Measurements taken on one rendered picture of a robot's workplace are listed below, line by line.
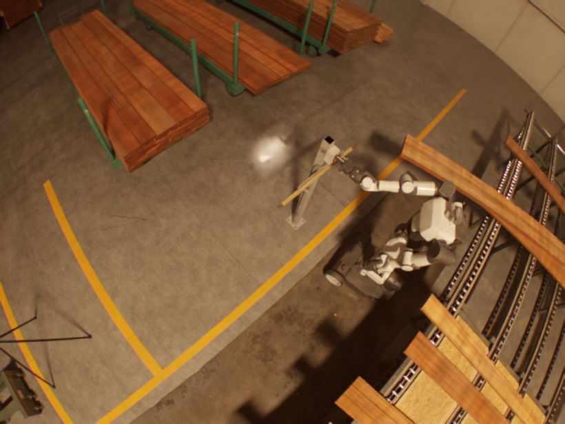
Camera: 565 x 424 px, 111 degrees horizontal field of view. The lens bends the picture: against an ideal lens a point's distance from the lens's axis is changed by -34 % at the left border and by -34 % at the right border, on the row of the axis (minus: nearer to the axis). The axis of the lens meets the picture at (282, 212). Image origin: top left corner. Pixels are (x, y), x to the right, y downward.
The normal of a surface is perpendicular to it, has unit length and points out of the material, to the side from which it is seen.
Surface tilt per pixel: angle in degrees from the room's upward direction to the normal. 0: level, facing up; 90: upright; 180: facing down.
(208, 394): 0
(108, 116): 0
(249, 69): 0
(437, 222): 34
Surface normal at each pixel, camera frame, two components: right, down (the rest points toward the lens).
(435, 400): 0.13, -0.42
